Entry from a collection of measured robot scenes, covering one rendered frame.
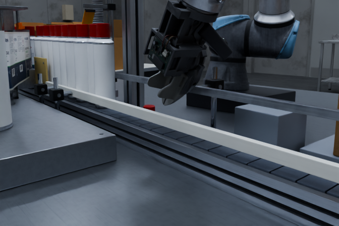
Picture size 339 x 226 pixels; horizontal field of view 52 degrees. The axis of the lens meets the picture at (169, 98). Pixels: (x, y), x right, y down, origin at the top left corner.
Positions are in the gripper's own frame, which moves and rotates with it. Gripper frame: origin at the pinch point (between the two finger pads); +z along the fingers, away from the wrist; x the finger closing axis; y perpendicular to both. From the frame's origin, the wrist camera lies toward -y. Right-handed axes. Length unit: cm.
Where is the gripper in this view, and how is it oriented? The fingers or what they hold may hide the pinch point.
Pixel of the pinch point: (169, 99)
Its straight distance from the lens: 68.8
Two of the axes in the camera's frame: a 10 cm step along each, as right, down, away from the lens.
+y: -7.7, 1.2, -6.3
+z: -3.2, 7.8, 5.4
